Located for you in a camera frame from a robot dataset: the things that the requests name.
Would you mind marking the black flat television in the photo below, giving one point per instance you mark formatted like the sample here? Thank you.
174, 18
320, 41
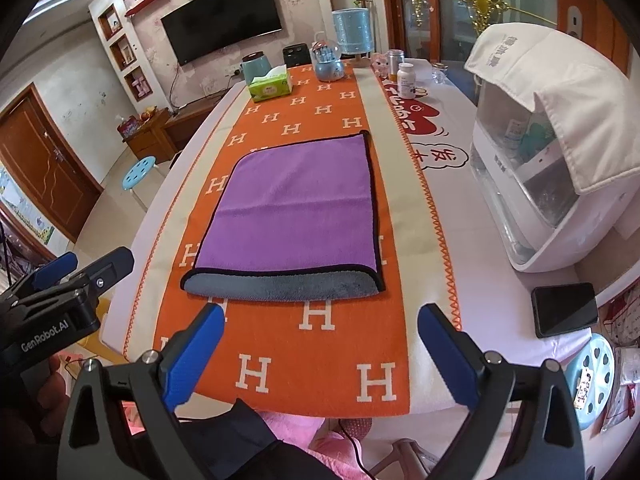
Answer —
201, 27

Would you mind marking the white printed tablecloth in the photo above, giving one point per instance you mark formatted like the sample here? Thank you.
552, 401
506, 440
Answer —
437, 210

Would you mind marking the green tissue box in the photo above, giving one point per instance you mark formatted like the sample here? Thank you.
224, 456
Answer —
274, 84

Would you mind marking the white cloth cover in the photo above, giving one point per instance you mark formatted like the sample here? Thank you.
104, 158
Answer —
592, 106

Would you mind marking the white pill bottle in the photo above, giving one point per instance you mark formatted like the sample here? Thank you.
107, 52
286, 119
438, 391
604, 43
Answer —
406, 81

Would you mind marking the small clear glass cup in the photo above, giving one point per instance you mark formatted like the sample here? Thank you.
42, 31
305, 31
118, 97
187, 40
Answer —
439, 72

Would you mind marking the blue glass snow globe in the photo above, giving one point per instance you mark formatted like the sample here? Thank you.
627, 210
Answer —
326, 60

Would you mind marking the brown wooden tv cabinet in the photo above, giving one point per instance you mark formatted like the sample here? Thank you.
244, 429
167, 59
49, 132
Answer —
165, 134

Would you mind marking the pink pig figurine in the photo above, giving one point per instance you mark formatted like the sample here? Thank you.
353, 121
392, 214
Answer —
379, 64

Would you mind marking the brown wooden door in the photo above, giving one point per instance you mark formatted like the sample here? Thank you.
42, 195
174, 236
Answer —
44, 165

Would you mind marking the blue round plastic stool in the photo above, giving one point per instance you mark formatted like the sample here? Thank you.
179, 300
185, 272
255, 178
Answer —
138, 172

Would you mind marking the clear glass jar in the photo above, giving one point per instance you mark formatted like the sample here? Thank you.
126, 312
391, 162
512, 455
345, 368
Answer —
395, 57

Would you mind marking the white wall shelf unit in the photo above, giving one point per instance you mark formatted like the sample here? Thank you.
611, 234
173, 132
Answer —
124, 50

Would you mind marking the purple grey microfiber towel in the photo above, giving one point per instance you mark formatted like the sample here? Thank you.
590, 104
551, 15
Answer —
297, 222

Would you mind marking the light blue cylindrical container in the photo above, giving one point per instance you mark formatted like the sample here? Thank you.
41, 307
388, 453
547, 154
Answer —
353, 30

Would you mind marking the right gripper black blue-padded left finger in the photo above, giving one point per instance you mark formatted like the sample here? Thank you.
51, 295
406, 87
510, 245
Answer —
121, 422

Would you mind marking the light blue stool near phone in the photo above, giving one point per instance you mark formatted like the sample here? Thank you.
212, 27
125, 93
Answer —
590, 376

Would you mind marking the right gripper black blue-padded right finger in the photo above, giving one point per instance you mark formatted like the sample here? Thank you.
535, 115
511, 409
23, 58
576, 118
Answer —
545, 441

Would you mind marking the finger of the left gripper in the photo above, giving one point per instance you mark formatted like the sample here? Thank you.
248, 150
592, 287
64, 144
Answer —
106, 272
51, 273

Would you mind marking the teal kettle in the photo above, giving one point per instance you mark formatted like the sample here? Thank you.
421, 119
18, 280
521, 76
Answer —
254, 65

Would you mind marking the orange H-pattern blanket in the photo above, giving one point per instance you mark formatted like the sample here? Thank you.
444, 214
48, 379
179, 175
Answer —
330, 358

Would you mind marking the black smartphone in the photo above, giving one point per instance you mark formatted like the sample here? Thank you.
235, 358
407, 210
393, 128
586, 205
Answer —
563, 309

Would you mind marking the white countertop appliance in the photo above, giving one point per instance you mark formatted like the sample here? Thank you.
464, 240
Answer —
518, 163

